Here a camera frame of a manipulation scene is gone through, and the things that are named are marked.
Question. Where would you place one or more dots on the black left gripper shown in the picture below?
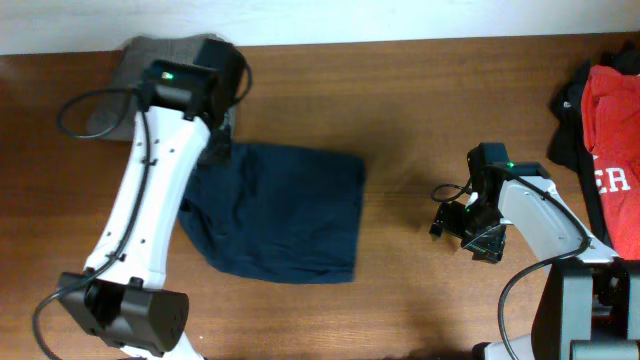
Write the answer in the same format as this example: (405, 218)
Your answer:
(221, 151)

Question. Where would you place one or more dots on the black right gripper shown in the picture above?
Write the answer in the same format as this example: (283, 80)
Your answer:
(489, 248)

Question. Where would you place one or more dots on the dark blue shorts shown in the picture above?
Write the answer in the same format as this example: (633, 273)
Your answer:
(277, 213)

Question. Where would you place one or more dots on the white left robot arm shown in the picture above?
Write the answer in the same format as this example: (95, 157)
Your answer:
(182, 121)

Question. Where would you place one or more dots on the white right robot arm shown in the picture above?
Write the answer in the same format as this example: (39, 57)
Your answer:
(589, 308)

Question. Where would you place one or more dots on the folded grey shorts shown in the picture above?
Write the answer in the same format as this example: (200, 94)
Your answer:
(143, 59)

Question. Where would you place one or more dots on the black garment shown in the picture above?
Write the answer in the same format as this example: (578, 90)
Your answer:
(567, 147)

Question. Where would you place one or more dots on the red t-shirt white letters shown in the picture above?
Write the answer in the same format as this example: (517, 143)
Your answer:
(610, 117)

